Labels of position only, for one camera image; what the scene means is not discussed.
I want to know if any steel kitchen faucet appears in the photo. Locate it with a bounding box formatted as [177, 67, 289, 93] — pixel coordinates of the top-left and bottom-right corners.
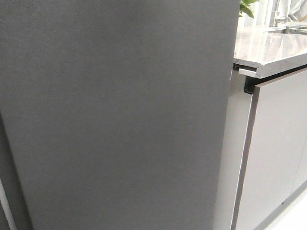
[269, 0, 291, 27]

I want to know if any dark grey fridge door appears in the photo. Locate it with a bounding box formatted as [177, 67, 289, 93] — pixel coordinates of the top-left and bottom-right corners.
[0, 120, 33, 230]

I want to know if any grey kitchen base cabinet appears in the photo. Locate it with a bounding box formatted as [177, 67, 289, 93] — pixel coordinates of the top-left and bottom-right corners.
[213, 69, 307, 230]

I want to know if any steel sink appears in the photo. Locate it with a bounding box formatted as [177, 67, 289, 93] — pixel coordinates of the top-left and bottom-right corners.
[267, 22, 307, 35]

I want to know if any white window curtain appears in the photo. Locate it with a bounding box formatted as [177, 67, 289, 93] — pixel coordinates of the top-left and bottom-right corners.
[286, 0, 307, 23]

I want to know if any grey stone countertop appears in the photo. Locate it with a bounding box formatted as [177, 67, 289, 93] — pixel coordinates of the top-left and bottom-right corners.
[233, 27, 307, 79]

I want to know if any green potted plant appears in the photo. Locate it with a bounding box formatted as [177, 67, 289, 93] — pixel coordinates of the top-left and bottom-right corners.
[239, 0, 259, 19]

